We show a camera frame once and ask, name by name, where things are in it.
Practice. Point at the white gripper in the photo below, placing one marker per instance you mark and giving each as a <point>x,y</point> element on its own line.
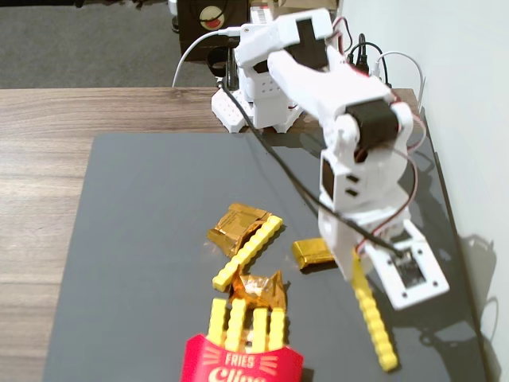
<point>337,239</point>

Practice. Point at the yellow toy fry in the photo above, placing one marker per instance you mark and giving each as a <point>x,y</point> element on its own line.
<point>250,250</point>
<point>217,318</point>
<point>236,322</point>
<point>277,328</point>
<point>374,318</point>
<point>259,330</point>

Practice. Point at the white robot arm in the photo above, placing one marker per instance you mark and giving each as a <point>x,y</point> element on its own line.
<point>318,87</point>

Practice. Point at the sealed gold candy wrapper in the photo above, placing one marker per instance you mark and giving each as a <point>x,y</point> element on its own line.
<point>312,252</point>

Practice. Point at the torn orange gold wrapper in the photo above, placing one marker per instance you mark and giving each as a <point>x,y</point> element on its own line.
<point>260,292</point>

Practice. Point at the crumpled open gold wrapper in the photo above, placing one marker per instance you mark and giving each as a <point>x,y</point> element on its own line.
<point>228,228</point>

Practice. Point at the red fries box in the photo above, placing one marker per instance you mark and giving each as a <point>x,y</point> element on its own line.
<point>242,364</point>

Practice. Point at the grey mat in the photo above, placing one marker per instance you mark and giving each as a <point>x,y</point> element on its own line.
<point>151,223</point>

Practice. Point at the brown cardboard box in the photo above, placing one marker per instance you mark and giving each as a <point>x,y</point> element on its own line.
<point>296,4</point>

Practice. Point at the black box with dial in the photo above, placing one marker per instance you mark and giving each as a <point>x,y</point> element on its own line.
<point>195,40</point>

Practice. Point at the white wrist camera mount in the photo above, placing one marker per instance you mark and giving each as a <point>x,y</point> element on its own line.
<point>421,284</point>

